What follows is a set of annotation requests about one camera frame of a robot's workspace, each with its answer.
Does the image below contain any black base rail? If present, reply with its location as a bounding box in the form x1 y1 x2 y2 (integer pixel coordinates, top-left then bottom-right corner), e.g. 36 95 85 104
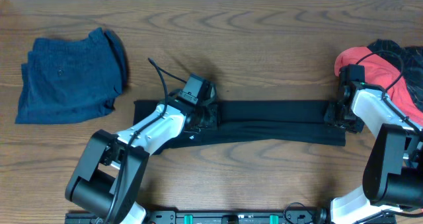
64 202 397 224

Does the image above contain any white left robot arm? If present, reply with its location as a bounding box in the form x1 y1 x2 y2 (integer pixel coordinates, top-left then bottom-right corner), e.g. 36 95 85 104
65 100 218 223

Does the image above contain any black patterned garment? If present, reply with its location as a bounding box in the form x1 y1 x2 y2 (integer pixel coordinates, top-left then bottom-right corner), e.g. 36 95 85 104
367 39 422 111

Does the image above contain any folded navy blue garment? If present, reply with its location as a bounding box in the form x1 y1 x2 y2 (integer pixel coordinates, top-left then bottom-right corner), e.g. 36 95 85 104
15 28 128 124

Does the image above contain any black polo shirt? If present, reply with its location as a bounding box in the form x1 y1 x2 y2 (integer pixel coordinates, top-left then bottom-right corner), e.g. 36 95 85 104
132 98 347 156

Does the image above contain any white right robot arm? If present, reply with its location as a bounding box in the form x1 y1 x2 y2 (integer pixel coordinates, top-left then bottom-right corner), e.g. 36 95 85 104
322 83 422 223

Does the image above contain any red garment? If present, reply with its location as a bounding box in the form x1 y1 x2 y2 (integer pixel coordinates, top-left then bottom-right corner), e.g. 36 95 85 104
334 46 422 125

